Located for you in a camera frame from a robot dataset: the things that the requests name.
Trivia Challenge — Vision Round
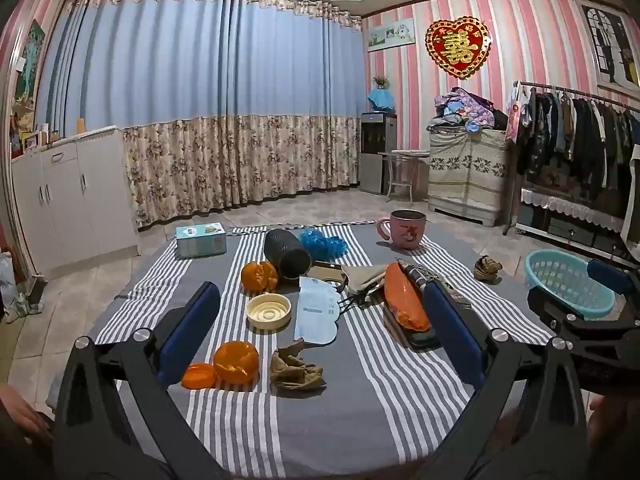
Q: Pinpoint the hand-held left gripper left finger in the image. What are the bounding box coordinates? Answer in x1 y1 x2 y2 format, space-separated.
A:
52 281 226 480

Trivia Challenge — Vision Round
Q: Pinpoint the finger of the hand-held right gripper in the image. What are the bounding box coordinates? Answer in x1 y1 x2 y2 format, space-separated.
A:
586 259 640 307
526 285 640 348

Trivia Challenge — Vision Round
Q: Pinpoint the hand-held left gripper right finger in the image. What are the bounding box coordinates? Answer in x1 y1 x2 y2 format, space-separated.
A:
415 280 588 480

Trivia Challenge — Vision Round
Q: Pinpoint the light blue plastic basket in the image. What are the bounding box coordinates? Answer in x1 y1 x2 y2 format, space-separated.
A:
524 250 617 321

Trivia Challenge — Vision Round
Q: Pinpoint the orange plastic packet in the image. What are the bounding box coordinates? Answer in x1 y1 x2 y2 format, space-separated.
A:
384 262 432 332

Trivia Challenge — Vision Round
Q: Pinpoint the black ridged pen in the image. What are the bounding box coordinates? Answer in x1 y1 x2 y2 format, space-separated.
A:
397 259 472 309

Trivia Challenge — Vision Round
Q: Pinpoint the small brown paper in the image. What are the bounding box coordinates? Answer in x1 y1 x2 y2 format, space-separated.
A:
473 255 503 285

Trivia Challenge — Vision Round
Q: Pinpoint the beige cloth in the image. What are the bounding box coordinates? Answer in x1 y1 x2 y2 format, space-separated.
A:
342 265 388 297

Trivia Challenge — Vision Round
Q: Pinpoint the person's right hand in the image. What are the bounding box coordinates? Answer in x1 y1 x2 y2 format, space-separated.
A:
586 392 640 463

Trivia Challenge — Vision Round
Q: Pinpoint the orange lid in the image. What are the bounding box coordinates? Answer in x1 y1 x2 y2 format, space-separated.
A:
181 363 217 390

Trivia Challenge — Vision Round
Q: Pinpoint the cream round lid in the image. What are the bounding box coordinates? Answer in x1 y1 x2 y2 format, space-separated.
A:
246 293 292 331

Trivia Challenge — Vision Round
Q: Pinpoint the lace covered low shelf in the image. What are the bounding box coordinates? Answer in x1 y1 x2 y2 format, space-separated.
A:
516 187 632 257

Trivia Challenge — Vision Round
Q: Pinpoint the orange pumpkin toy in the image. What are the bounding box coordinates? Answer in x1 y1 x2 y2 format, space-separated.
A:
241 261 279 293

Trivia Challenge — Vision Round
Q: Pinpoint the teal tissue box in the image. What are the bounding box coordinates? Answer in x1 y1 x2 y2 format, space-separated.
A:
175 221 227 259

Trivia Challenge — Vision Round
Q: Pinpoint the pink mug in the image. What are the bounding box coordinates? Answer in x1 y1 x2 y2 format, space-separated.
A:
376 209 427 251

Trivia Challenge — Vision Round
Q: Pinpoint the crumpled brown cloth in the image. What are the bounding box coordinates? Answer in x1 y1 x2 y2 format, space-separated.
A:
270 339 326 391

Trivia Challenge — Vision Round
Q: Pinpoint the black cylindrical bottle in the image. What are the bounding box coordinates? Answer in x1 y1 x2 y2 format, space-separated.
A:
264 229 312 280

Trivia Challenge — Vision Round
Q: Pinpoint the row of hanging clothes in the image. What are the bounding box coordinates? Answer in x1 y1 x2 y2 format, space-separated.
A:
515 87 640 201

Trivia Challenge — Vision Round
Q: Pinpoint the striped grey white cloth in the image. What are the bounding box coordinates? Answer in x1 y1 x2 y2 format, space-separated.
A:
45 222 557 480

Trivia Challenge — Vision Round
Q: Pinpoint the cloth covered cabinet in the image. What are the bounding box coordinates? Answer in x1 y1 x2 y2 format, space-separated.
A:
427 127 511 228

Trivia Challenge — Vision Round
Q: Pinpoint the blue plastic bag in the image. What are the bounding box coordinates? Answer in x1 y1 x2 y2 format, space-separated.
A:
299 228 348 259

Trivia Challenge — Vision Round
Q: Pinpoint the white cabinet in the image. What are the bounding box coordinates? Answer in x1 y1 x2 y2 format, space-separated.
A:
10 127 141 281

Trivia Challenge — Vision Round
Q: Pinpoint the pink hanging bag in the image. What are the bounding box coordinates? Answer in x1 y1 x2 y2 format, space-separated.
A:
505 87 524 142

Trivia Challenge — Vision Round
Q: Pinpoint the grey water dispenser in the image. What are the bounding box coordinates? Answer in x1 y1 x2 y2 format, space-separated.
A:
359 111 398 196

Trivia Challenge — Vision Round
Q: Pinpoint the metal clothes rack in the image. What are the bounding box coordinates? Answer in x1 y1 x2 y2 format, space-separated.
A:
502 80 640 261

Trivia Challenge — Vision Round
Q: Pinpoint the pile of colourful clothes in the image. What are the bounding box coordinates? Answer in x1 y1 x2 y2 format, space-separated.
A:
429 86 510 134

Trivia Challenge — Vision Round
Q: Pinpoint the black white framed picture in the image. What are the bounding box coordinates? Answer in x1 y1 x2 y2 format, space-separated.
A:
580 0 640 96

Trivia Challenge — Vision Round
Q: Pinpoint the blue potted plant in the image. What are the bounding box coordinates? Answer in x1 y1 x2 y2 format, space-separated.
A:
367 76 397 113

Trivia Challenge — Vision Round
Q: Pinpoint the blue floral curtain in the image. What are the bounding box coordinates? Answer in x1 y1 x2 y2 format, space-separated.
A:
37 0 363 228

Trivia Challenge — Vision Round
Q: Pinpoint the red heart wall decoration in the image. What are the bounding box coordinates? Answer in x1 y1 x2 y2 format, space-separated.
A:
425 16 493 80

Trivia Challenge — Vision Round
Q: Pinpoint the small landscape wall picture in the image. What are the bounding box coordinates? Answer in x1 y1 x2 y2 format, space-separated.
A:
367 18 416 53

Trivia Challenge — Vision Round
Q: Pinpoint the green wall poster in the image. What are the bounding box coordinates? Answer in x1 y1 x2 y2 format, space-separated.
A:
15 19 47 106

